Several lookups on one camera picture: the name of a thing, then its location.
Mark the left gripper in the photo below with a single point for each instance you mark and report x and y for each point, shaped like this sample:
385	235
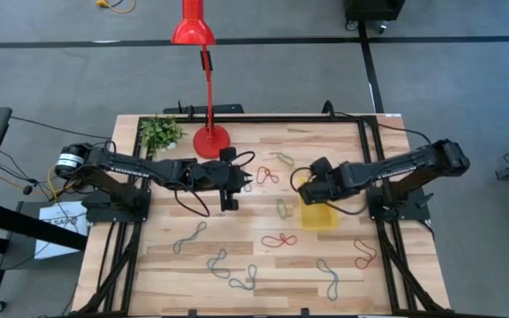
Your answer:
210	176

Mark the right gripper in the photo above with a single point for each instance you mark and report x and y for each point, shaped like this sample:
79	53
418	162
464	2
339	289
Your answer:
331	185

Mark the teal rubber band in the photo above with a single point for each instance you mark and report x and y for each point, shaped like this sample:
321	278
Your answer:
188	238
253	276
335	282
210	267
248	188

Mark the red rubber band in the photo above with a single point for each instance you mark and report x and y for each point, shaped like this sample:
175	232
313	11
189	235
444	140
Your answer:
371	252
261	170
281	240

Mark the green rubber band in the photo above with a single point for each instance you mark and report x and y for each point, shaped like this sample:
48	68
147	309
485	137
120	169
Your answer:
286	160
281	208

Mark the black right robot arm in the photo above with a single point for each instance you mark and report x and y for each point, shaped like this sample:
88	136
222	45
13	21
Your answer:
413	165

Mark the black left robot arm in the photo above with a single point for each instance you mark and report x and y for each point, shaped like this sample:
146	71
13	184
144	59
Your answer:
126	170

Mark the yellow translucent plastic bin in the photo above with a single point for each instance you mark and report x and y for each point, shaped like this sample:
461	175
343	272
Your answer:
321	218

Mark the red desk lamp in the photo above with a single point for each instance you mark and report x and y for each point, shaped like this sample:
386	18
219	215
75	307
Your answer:
210	141

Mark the black power strip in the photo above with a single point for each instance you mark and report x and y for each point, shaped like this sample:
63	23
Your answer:
203	108

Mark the green plant in white pot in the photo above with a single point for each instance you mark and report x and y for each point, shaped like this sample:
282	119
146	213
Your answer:
159	132

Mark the black wheeled cart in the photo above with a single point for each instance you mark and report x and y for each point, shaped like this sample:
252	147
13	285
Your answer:
371	9

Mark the white paper sheet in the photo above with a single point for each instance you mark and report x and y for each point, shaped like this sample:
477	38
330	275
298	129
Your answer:
53	252

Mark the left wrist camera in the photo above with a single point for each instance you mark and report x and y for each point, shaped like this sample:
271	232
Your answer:
233	176

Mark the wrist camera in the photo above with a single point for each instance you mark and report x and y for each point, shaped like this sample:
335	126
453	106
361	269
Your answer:
307	193
233	176

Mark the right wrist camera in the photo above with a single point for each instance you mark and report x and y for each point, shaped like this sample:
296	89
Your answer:
307	193

